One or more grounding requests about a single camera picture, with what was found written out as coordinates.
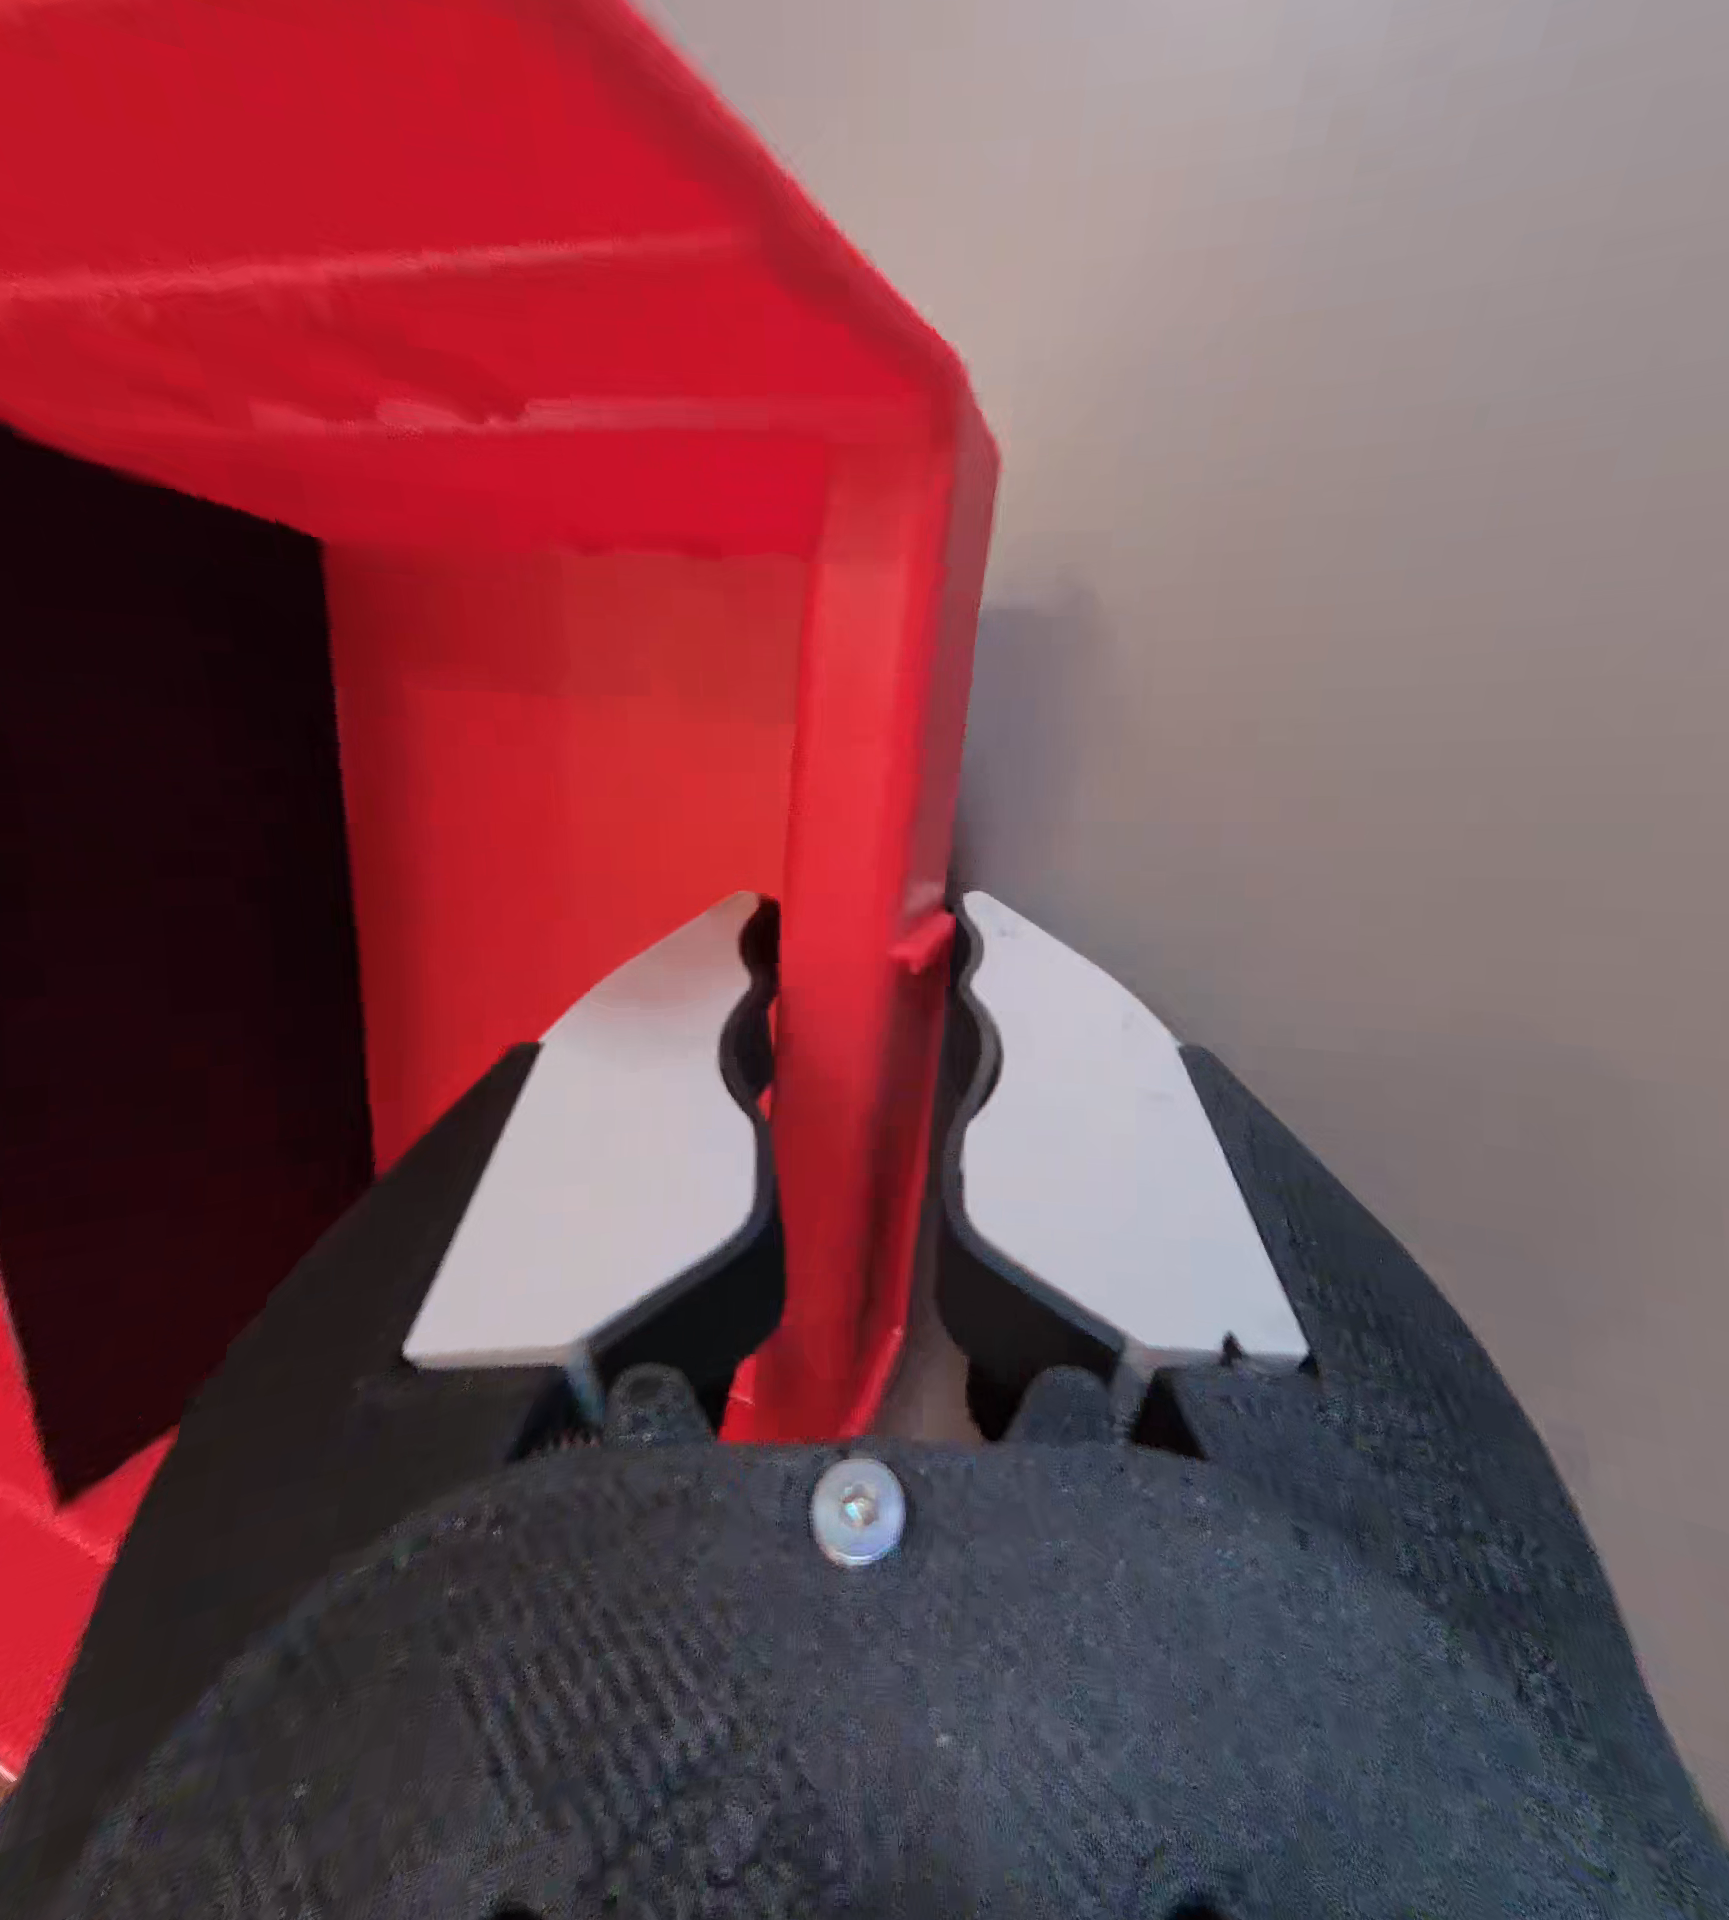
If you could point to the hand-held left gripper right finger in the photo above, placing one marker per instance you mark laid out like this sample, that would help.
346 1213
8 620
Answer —
1119 1184

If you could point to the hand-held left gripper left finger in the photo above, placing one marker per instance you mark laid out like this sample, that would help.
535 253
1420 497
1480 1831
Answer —
596 1184

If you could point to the red storage bin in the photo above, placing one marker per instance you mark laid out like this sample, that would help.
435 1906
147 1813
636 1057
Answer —
580 721

